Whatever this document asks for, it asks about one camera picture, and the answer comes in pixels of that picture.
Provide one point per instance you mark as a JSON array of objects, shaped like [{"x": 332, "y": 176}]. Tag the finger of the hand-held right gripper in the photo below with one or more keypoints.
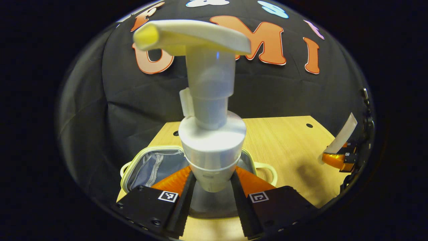
[
  {"x": 351, "y": 147},
  {"x": 349, "y": 160}
]

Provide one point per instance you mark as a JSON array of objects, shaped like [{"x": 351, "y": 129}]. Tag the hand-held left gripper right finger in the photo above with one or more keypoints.
[{"x": 242, "y": 207}]

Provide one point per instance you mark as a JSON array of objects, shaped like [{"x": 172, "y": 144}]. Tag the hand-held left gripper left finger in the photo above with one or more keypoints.
[{"x": 185, "y": 207}]

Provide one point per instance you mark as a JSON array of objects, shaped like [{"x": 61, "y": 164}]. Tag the white squeeze tube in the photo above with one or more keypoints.
[{"x": 342, "y": 137}]

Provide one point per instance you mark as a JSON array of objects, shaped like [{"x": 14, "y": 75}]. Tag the pale yellow small suitcase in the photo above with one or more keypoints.
[{"x": 160, "y": 164}]

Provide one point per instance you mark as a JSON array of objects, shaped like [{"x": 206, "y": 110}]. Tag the white pump bottle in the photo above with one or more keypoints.
[{"x": 210, "y": 144}]

